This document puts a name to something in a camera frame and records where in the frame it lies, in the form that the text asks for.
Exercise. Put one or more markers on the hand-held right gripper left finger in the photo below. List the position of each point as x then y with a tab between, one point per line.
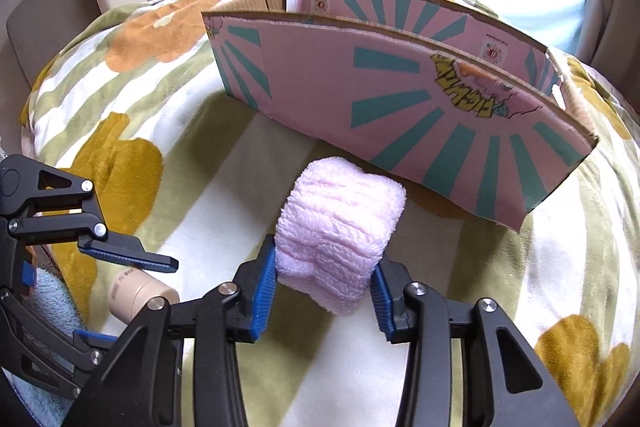
264	292

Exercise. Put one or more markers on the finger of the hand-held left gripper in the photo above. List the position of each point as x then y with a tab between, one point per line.
130	258
92	338

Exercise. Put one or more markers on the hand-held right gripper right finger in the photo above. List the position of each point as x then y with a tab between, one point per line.
382	302

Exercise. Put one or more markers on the beige cylindrical bottle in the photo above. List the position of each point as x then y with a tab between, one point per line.
140	294

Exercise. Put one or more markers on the pink fluffy towel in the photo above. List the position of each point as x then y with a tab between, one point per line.
340	227

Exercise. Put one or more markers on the pink sunburst cardboard box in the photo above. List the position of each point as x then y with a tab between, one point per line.
390	107

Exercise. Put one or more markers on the light blue fluffy cloth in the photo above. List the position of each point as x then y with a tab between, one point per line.
50	302

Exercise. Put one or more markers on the striped floral fleece blanket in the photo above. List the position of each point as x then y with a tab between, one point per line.
210	167

